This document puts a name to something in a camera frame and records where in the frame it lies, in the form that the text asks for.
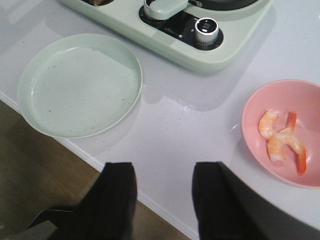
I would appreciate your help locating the pink bowl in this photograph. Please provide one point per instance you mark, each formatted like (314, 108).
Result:
(281, 127)

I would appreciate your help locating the black round frying pan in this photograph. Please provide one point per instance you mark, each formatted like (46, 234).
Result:
(222, 5)

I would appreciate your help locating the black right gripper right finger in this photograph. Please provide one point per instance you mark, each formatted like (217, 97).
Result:
(227, 209)

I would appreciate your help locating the green pan handle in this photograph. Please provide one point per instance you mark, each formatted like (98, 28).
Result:
(171, 7)

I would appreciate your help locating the left silver knob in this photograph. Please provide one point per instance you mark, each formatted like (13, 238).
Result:
(152, 9)

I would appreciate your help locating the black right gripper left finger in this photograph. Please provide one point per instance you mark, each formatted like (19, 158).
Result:
(107, 210)

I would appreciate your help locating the silver knob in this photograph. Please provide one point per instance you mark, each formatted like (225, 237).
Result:
(152, 9)
(206, 32)

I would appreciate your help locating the shrimp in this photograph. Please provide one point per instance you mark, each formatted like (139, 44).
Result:
(266, 124)
(285, 137)

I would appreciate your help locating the light green plate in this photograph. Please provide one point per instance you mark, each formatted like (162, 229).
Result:
(79, 86)

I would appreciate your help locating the right silver knob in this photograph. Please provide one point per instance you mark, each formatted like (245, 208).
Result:
(206, 32)

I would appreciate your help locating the green breakfast maker base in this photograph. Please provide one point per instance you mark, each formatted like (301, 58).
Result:
(174, 38)

